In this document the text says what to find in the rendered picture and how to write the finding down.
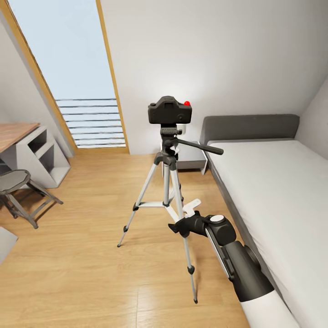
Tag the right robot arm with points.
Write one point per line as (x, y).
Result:
(261, 304)

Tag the camera tripod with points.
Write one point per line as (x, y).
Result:
(169, 133)

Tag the table lamp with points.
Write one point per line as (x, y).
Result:
(183, 127)

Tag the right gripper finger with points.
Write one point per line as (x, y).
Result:
(174, 228)

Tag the digital camera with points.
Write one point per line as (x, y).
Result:
(169, 111)

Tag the fixed window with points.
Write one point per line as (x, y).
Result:
(66, 45)

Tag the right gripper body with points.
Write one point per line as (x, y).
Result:
(187, 225)

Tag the nightstand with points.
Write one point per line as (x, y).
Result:
(189, 157)

